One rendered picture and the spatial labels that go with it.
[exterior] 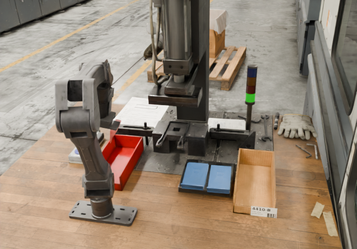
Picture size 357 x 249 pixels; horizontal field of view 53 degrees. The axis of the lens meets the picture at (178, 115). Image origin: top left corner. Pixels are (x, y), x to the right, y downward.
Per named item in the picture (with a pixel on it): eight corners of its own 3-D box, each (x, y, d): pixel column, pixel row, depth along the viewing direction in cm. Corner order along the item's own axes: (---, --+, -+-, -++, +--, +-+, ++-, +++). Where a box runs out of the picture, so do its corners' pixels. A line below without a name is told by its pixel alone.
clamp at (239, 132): (208, 147, 139) (209, 125, 134) (209, 143, 142) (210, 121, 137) (247, 151, 136) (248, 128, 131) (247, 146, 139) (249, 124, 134)
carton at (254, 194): (232, 214, 108) (233, 195, 104) (238, 165, 129) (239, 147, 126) (276, 220, 105) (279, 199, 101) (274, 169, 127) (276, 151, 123)
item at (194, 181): (180, 190, 114) (180, 183, 112) (188, 163, 127) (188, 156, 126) (202, 193, 113) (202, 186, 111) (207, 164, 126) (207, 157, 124)
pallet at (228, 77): (178, 51, 532) (178, 42, 525) (246, 56, 502) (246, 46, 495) (147, 82, 432) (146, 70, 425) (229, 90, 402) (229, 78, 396)
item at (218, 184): (206, 195, 112) (206, 187, 110) (211, 165, 125) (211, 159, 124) (229, 196, 111) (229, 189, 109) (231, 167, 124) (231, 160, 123)
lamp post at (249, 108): (239, 136, 146) (244, 67, 132) (240, 128, 151) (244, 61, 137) (255, 137, 144) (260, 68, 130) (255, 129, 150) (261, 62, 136)
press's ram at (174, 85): (147, 112, 128) (141, 31, 114) (165, 84, 151) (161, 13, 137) (197, 116, 125) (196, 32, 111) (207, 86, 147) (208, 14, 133)
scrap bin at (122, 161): (88, 187, 120) (85, 172, 117) (115, 146, 141) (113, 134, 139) (121, 191, 118) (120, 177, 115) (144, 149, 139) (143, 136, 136)
